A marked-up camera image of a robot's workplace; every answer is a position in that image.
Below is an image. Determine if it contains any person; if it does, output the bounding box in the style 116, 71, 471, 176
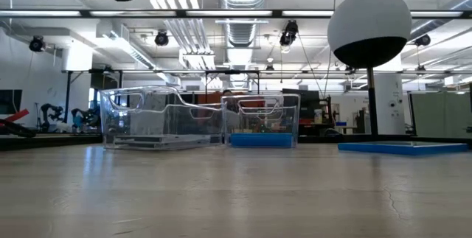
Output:
221, 89, 237, 113

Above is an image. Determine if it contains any black table frame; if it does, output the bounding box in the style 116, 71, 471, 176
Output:
0, 133, 472, 152

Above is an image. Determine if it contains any blue jewel case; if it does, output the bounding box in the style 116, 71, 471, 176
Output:
229, 132, 294, 148

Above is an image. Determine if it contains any black ceiling spotlight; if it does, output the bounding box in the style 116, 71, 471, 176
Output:
278, 19, 299, 47
414, 33, 432, 47
153, 30, 170, 47
28, 35, 46, 53

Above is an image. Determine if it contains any white round column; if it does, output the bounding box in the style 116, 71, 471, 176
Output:
374, 74, 405, 136

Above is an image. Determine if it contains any small clear plastic bin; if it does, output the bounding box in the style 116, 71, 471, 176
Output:
220, 93, 302, 149

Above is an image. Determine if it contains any green partition panel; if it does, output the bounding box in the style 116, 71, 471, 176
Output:
409, 91, 472, 139

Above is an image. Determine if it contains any red bar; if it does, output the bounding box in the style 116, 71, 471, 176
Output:
0, 108, 30, 125

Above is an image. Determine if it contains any blue plastic bag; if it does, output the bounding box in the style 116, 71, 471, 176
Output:
337, 141, 470, 157

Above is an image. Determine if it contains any dark wall monitor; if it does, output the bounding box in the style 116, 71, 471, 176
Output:
0, 89, 24, 116

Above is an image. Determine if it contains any large clear plastic bin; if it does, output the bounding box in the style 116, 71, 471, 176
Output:
99, 85, 224, 151

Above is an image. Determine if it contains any white globe table lamp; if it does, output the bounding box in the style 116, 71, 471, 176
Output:
327, 0, 413, 138

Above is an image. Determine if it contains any black jewel case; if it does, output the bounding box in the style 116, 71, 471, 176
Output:
112, 134, 222, 149

